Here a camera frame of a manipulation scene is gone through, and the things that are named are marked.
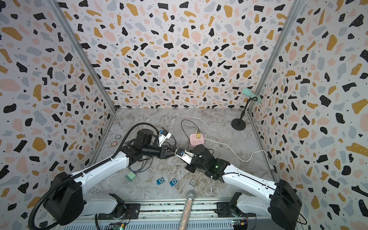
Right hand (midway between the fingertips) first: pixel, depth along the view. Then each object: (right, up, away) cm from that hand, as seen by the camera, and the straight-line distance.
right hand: (184, 157), depth 77 cm
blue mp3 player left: (-15, -15, +6) cm, 22 cm away
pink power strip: (+5, +6, +22) cm, 24 cm away
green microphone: (+38, +36, +8) cm, 53 cm away
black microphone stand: (+40, +17, +33) cm, 55 cm away
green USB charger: (-32, -13, +6) cm, 35 cm away
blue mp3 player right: (-7, -16, +6) cm, 18 cm away
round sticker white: (-50, +8, +26) cm, 57 cm away
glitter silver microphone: (+3, -20, -2) cm, 20 cm away
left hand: (-3, +3, -2) cm, 4 cm away
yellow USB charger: (+8, +10, +21) cm, 25 cm away
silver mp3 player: (+4, -17, +6) cm, 18 cm away
